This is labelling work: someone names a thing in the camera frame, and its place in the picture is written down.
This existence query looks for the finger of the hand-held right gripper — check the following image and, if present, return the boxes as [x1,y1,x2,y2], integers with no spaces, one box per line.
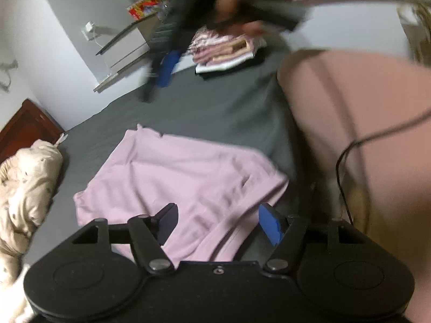
[139,55,159,103]
[156,50,180,89]

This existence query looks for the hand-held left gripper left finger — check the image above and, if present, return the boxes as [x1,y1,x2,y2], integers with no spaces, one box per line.
[72,203,179,274]

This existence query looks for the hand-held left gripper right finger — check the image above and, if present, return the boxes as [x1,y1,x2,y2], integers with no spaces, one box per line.
[259,203,367,274]

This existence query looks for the pink ribbed pants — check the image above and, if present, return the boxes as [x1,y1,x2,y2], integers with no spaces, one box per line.
[73,124,290,262]

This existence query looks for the floral white folded garment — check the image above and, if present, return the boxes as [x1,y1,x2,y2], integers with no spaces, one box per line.
[189,28,267,55]

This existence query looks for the grey drawer box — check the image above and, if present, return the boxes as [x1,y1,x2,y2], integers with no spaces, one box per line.
[95,16,159,75]

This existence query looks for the pink dotted folded garment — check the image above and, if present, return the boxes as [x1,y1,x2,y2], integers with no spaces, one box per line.
[191,40,257,65]

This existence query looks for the colourful snack packet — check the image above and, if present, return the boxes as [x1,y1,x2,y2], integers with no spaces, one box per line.
[127,0,168,21]

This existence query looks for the grey-sheeted bed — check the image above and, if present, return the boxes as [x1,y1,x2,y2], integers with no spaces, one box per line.
[20,45,317,276]

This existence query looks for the black folded garment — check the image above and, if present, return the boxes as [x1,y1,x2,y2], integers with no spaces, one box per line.
[196,53,267,80]

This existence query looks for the white frilled cloth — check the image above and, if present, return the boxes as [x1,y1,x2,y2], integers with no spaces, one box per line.
[53,132,70,149]

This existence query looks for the dark wooden headboard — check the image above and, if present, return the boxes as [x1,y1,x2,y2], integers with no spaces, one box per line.
[0,99,65,164]

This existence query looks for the air conditioner pipe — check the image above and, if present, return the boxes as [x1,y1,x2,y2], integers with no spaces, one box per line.
[0,58,18,92]

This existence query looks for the person's leg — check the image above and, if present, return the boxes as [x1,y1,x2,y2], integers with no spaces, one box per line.
[277,49,431,276]

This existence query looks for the beige heart-print duvet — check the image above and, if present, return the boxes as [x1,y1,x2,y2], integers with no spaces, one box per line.
[0,139,64,323]

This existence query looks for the white charger cable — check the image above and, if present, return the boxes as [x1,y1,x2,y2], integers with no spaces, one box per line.
[92,29,117,56]

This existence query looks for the white wall charger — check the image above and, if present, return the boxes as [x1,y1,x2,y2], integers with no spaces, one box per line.
[81,22,97,41]

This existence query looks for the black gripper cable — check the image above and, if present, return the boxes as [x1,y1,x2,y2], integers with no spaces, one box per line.
[336,112,431,227]

